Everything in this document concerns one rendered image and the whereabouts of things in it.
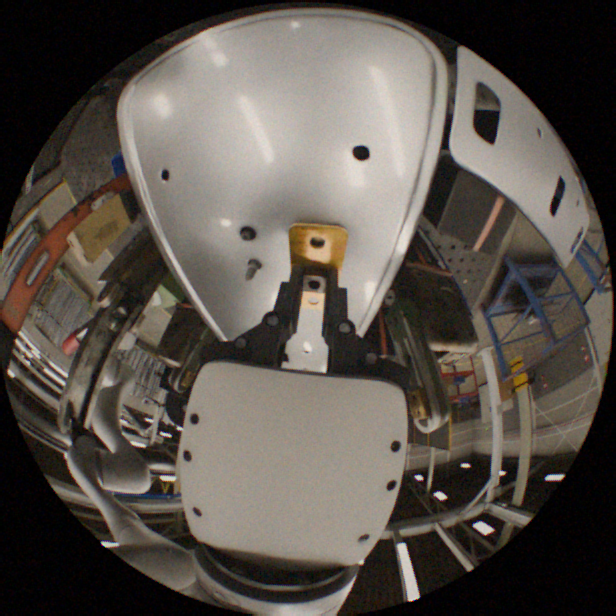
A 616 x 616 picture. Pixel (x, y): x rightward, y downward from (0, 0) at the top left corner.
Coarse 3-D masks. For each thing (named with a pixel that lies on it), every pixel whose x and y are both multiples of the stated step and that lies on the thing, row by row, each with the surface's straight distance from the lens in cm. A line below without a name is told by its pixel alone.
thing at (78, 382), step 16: (112, 304) 20; (128, 304) 23; (96, 320) 21; (128, 320) 21; (96, 336) 20; (112, 336) 22; (80, 352) 21; (96, 352) 22; (112, 352) 22; (80, 368) 21; (96, 368) 23; (64, 384) 24; (80, 384) 23; (96, 384) 22; (64, 400) 23; (80, 400) 24; (64, 416) 23; (80, 416) 25; (64, 432) 24; (80, 432) 22; (80, 448) 22
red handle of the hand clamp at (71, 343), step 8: (120, 304) 21; (112, 312) 22; (120, 312) 21; (128, 312) 22; (112, 320) 23; (80, 328) 28; (72, 336) 29; (80, 336) 27; (64, 344) 32; (72, 344) 29; (72, 352) 32
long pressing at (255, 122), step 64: (192, 64) 15; (256, 64) 13; (320, 64) 12; (384, 64) 12; (128, 128) 18; (192, 128) 14; (256, 128) 11; (320, 128) 11; (384, 128) 11; (192, 192) 14; (256, 192) 12; (320, 192) 11; (384, 192) 12; (192, 256) 18; (256, 256) 14; (384, 256) 14; (256, 320) 22; (320, 320) 20
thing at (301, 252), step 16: (304, 224) 11; (288, 240) 12; (304, 240) 12; (336, 240) 12; (304, 256) 12; (320, 256) 12; (336, 256) 12; (304, 272) 13; (320, 272) 13; (304, 288) 13; (320, 288) 13; (304, 304) 16; (320, 304) 16
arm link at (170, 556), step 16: (128, 528) 39; (144, 528) 39; (128, 544) 27; (144, 544) 28; (160, 544) 29; (176, 544) 31; (128, 560) 24; (144, 560) 26; (160, 560) 27; (176, 560) 28; (192, 560) 30; (160, 576) 27; (176, 576) 28; (192, 576) 29
